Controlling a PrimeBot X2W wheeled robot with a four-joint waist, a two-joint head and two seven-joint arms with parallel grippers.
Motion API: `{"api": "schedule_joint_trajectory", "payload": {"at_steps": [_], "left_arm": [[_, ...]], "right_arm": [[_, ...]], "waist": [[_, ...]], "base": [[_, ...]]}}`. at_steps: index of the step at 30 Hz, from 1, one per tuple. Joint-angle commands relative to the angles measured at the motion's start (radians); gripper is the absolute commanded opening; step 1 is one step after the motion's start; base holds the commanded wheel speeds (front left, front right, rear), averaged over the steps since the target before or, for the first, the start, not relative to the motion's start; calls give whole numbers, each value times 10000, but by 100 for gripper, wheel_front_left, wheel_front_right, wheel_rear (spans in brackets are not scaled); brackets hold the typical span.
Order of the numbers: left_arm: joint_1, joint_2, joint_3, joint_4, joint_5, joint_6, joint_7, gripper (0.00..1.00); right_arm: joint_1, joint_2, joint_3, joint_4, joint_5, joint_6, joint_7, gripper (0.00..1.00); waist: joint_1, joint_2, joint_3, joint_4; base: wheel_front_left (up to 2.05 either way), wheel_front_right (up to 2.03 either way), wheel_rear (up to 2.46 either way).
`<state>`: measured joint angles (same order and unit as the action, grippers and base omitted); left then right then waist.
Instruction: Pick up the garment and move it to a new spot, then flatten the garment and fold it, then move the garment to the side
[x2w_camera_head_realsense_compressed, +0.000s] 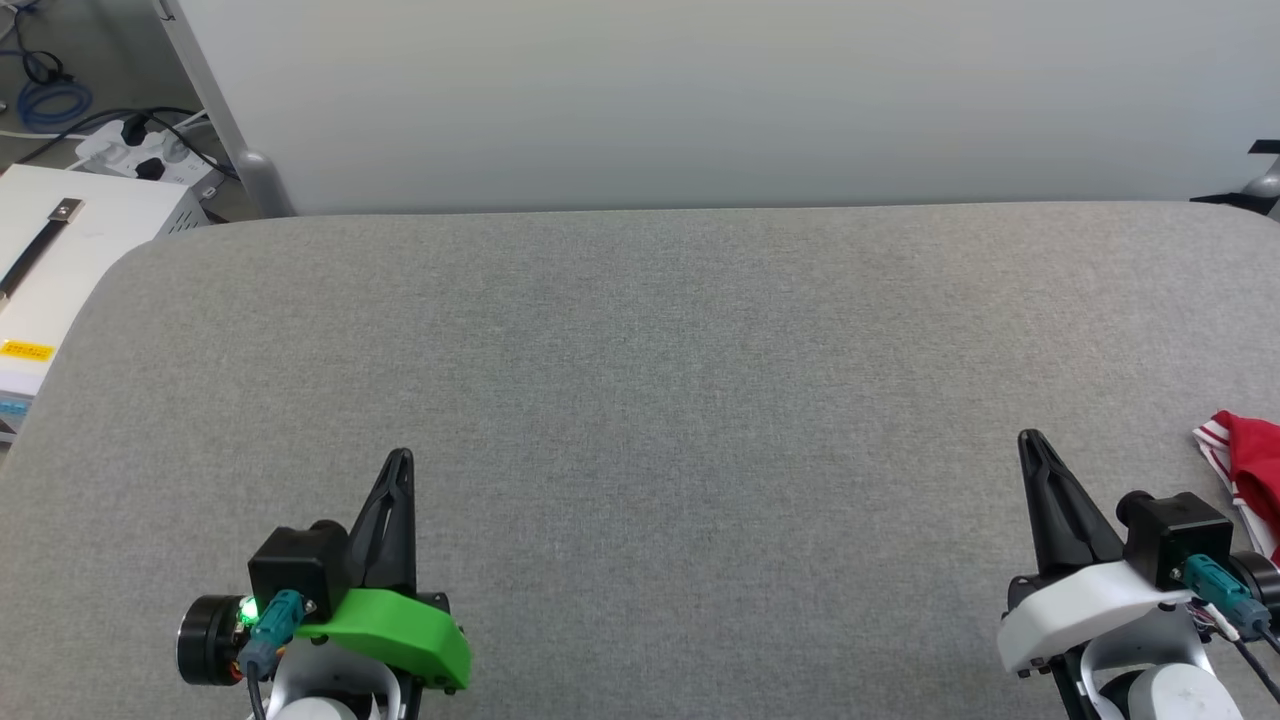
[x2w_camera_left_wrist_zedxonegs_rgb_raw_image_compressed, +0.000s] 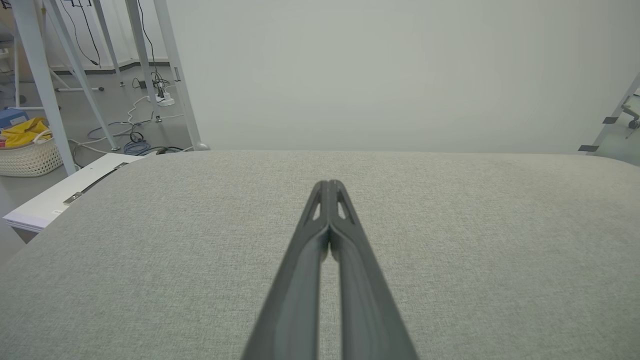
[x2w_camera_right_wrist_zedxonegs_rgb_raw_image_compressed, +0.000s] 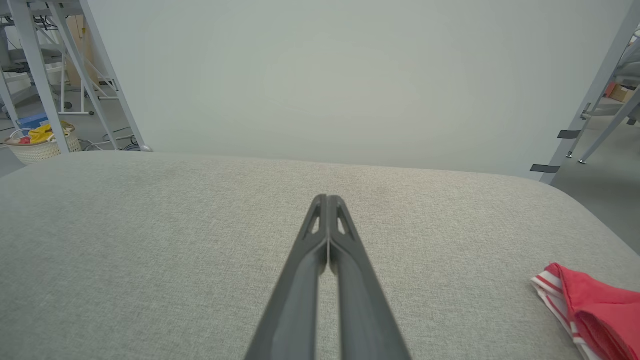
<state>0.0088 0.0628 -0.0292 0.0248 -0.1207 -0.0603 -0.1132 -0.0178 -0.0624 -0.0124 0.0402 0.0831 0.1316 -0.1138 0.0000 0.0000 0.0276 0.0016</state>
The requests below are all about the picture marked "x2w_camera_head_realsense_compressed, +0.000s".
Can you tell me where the black strap handle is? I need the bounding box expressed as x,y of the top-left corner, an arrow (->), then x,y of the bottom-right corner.
0,198 -> 87,303

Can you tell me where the white equipment box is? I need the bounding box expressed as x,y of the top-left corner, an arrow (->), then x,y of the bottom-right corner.
0,164 -> 213,443

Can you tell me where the black power cable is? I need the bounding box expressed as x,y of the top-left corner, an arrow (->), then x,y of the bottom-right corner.
15,106 -> 241,183

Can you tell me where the white partition panel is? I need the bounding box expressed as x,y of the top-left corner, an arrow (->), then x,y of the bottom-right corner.
152,0 -> 1280,218

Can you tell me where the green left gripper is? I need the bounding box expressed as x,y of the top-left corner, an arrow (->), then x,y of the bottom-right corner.
177,448 -> 473,695

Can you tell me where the white power strip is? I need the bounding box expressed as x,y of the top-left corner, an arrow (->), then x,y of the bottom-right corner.
74,118 -> 227,198

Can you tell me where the blue coiled cable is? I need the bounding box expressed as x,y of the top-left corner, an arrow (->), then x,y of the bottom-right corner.
17,78 -> 95,132

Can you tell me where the red and white basketball jersey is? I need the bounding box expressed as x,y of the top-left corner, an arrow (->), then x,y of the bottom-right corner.
1191,410 -> 1280,567

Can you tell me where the grey metal partition foot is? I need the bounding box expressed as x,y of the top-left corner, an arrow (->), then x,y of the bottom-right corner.
231,149 -> 298,219

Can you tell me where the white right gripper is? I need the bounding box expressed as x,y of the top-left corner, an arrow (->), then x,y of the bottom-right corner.
996,429 -> 1280,683

